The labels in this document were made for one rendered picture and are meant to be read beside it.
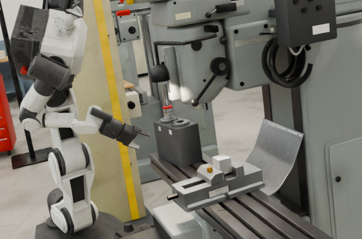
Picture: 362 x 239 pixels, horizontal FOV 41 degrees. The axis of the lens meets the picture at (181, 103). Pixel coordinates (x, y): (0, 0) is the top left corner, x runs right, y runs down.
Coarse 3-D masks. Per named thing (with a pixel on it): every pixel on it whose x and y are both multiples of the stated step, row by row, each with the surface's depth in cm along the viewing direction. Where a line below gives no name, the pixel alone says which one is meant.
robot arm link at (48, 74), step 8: (40, 64) 188; (48, 64) 190; (56, 64) 193; (40, 72) 189; (48, 72) 190; (56, 72) 191; (64, 72) 193; (40, 80) 192; (48, 80) 191; (56, 80) 191; (40, 88) 195; (48, 88) 194; (56, 88) 198
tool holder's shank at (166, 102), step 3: (162, 84) 230; (165, 84) 230; (162, 87) 231; (165, 87) 230; (165, 90) 231; (165, 93) 231; (165, 96) 231; (168, 96) 232; (165, 99) 232; (168, 99) 232; (165, 102) 232; (168, 102) 232; (165, 105) 233; (168, 105) 233
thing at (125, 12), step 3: (138, 9) 191; (141, 9) 191; (144, 9) 191; (147, 9) 192; (150, 9) 192; (117, 12) 187; (120, 12) 188; (123, 12) 188; (126, 12) 188; (129, 12) 189; (132, 12) 190; (135, 12) 191; (117, 15) 188; (120, 15) 188; (123, 15) 189; (126, 15) 189
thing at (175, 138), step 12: (168, 120) 232; (180, 120) 229; (156, 132) 237; (168, 132) 227; (180, 132) 221; (192, 132) 224; (168, 144) 230; (180, 144) 221; (192, 144) 225; (168, 156) 233; (180, 156) 222; (192, 156) 226
